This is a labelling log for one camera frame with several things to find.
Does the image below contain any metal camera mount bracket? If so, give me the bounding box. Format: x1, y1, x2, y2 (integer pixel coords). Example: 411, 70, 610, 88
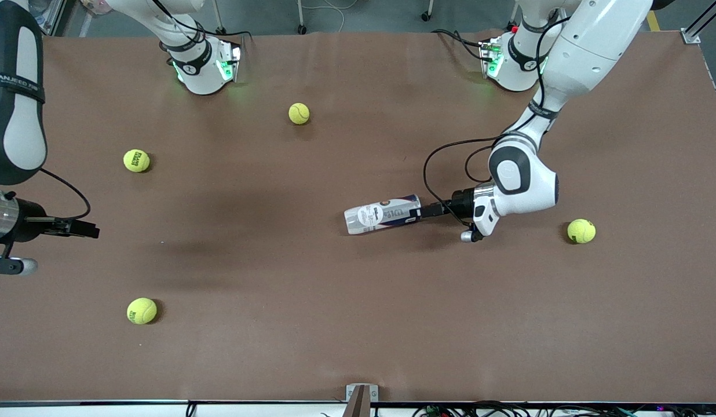
342, 383, 379, 417

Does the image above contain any aluminium frame profile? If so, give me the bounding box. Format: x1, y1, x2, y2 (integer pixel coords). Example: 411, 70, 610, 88
28, 0, 67, 36
682, 0, 716, 45

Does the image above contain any clear labelled tennis ball can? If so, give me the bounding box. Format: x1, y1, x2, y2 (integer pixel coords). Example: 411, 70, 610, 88
344, 195, 422, 235

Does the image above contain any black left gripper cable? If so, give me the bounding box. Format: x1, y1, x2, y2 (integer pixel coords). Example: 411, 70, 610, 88
423, 17, 561, 229

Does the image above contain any black arm base cable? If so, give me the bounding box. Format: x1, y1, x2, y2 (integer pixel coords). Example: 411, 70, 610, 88
430, 29, 492, 61
152, 0, 254, 58

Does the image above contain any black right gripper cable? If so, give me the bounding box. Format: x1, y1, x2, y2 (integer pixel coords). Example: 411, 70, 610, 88
39, 168, 92, 221

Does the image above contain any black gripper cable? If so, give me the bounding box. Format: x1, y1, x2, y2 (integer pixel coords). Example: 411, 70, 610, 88
39, 168, 92, 221
423, 17, 561, 229

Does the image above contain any black cable tangle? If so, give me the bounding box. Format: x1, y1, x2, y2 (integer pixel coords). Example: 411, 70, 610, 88
410, 401, 642, 417

